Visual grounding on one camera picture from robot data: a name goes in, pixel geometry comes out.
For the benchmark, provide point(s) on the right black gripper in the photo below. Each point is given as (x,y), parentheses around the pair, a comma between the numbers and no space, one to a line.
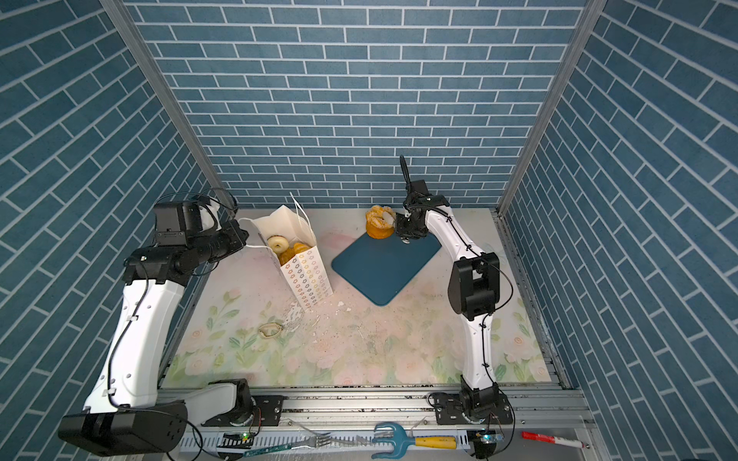
(401,230)

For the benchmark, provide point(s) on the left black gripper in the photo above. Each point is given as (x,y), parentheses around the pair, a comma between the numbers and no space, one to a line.
(230,229)

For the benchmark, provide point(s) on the large round twisted bread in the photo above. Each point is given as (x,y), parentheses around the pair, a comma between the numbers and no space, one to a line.
(375,226)

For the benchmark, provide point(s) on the small white donut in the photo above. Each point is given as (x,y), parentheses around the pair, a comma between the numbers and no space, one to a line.
(278,244)

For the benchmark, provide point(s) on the croissant bread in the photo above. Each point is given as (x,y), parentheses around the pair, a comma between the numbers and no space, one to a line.
(292,251)

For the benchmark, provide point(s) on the white printed paper bag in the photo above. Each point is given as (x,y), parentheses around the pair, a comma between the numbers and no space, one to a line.
(306,274)

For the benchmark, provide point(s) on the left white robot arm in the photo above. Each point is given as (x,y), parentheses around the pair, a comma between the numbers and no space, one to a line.
(122,415)

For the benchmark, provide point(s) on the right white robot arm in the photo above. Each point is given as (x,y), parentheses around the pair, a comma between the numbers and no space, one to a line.
(474,293)

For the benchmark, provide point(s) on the dark blue tray mat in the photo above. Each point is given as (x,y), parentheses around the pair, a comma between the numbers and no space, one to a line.
(381,268)

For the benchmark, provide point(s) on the red white marker pen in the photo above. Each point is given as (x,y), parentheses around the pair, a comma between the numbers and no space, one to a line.
(554,440)

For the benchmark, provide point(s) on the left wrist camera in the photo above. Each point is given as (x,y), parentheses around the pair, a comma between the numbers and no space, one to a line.
(177,223)

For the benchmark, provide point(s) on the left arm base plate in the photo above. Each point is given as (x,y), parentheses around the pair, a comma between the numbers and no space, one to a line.
(266,410)

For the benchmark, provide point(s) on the aluminium rail frame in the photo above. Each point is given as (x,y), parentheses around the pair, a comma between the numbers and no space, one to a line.
(536,406)

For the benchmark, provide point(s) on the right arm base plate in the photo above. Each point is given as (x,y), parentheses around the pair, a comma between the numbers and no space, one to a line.
(460,409)

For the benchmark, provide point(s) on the teal fork tool yellow handle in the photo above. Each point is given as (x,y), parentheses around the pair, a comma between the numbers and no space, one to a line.
(395,435)

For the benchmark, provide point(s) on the metal fork green handle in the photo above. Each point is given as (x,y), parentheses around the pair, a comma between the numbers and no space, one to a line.
(313,442)

